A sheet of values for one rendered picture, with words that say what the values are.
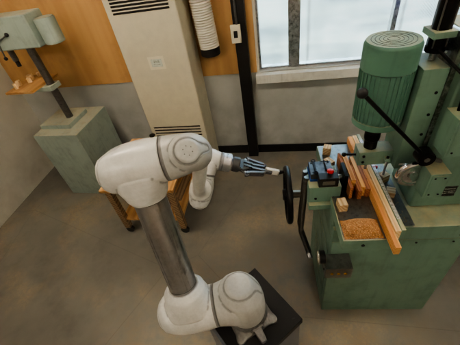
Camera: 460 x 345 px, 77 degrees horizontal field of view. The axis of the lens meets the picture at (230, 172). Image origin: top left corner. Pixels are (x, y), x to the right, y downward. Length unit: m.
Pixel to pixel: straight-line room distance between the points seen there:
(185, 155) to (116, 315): 1.69
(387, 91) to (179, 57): 1.62
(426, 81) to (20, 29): 2.45
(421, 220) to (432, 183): 0.24
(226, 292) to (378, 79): 0.88
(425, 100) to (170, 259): 1.01
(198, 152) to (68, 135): 2.11
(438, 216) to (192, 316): 1.09
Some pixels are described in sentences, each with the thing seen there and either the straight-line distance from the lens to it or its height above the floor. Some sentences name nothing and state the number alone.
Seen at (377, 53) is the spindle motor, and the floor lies 1.49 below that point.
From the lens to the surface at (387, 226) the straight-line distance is 1.23.
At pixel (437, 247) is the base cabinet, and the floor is 0.65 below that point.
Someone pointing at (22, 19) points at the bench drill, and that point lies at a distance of 2.62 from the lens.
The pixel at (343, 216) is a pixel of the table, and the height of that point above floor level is 0.90.
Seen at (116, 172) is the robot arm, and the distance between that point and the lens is 0.82.
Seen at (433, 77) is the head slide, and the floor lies 1.39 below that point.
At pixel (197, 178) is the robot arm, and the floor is 1.13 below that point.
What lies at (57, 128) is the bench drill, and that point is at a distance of 2.95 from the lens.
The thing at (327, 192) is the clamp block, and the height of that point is 0.93.
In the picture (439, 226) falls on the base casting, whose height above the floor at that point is 0.80.
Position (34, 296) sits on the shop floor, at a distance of 2.72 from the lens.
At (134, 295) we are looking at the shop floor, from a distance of 2.29.
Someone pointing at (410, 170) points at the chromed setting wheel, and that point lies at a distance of 1.31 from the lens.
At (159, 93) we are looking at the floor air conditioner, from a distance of 2.54.
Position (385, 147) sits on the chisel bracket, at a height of 1.07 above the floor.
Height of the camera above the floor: 1.87
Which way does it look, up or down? 41 degrees down
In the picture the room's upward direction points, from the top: 11 degrees counter-clockwise
